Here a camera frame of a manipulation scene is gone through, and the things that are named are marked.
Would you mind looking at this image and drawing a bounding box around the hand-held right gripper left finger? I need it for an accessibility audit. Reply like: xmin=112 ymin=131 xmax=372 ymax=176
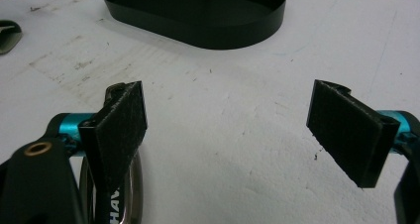
xmin=78 ymin=80 xmax=148 ymax=224

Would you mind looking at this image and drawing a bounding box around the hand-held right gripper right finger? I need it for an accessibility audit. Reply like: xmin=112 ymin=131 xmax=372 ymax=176
xmin=306 ymin=79 xmax=401 ymax=189

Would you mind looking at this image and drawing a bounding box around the black oval tray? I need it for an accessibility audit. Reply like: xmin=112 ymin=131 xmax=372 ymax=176
xmin=101 ymin=0 xmax=288 ymax=51

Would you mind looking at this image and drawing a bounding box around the small grey-green object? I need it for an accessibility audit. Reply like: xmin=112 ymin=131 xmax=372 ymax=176
xmin=0 ymin=20 xmax=23 ymax=56

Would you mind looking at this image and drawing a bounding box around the silver ring with black strap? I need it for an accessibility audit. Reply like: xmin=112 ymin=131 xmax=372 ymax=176
xmin=78 ymin=150 xmax=144 ymax=224

